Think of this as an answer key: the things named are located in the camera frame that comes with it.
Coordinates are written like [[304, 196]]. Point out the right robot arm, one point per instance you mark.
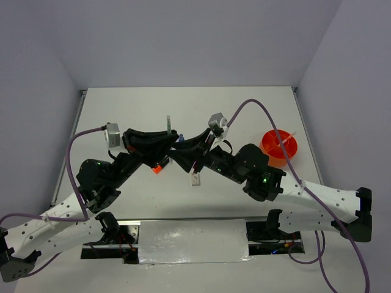
[[345, 211]]

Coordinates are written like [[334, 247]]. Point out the right aluminium table rail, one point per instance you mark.
[[318, 171]]

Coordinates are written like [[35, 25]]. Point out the orange round organizer container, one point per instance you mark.
[[269, 146]]

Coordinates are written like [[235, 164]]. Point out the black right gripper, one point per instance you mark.
[[189, 151]]

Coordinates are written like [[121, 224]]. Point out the silver foil covered panel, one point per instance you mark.
[[193, 242]]

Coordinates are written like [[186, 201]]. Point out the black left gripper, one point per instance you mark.
[[149, 148]]

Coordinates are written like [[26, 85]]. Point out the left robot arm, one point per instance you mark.
[[82, 217]]

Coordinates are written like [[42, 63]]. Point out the orange black highlighter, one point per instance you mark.
[[161, 165]]

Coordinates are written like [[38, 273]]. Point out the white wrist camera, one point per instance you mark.
[[218, 125], [112, 136]]

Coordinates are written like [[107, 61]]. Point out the orange pen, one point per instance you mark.
[[286, 139]]

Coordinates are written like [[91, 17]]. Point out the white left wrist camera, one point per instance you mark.
[[112, 136]]

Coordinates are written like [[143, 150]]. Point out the small white eraser box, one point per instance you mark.
[[195, 179]]

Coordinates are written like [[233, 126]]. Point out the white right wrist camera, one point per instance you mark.
[[218, 125]]

